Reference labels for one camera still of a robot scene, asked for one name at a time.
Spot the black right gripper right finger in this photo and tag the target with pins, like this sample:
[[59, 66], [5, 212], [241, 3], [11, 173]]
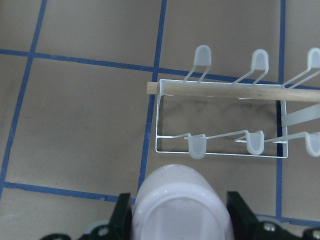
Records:
[[244, 221]]

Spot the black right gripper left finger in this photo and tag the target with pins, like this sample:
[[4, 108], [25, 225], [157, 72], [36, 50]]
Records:
[[119, 226]]

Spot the pink plastic cup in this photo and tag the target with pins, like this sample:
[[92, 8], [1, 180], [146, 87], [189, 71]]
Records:
[[175, 202]]

